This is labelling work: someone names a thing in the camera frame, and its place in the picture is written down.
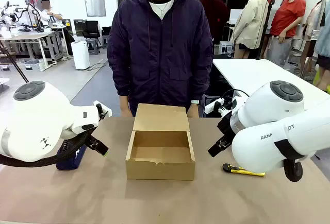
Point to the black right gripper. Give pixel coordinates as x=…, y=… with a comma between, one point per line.
x=226, y=126

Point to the navy blue zipper pouch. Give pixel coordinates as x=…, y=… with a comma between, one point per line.
x=69, y=163

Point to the brown cardboard box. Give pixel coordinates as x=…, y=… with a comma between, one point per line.
x=159, y=168

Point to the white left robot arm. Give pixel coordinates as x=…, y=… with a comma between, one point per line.
x=33, y=121

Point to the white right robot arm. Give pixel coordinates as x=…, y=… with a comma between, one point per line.
x=270, y=121

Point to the person's left hand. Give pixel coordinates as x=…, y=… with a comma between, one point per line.
x=194, y=110

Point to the person's right hand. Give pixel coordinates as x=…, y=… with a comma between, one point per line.
x=125, y=106

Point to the yellow black utility knife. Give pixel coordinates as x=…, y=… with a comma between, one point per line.
x=245, y=171

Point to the white power strip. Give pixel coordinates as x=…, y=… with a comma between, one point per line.
x=212, y=106

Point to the silver wristwatch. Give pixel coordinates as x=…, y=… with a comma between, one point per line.
x=195, y=102

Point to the white table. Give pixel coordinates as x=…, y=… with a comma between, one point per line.
x=245, y=74

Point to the white air purifier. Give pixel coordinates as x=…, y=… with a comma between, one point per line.
x=80, y=55

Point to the grey stool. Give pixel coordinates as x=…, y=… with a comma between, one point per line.
x=93, y=46

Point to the white computer case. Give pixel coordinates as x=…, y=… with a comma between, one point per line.
x=225, y=47

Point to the clear plastic bin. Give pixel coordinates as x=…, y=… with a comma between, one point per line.
x=31, y=65

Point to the person in purple jacket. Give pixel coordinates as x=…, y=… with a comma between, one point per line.
x=159, y=54

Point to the black tripod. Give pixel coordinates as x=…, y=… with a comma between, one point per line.
x=15, y=65

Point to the black office chair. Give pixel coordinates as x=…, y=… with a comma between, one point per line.
x=91, y=28

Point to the mannequin in beige jacket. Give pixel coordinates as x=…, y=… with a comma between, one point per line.
x=251, y=20

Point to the white monitor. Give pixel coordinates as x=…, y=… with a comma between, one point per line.
x=236, y=16

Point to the mannequin in dark red garment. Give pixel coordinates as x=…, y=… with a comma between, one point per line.
x=214, y=15

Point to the grey workbench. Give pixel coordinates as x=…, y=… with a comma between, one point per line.
x=23, y=36

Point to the background person white shirt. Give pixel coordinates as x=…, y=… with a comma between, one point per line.
x=49, y=13

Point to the red black equipment stand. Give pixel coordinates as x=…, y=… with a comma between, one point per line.
x=34, y=10

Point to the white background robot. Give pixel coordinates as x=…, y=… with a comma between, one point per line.
x=10, y=11

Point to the grey wall panel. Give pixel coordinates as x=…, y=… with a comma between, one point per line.
x=94, y=2

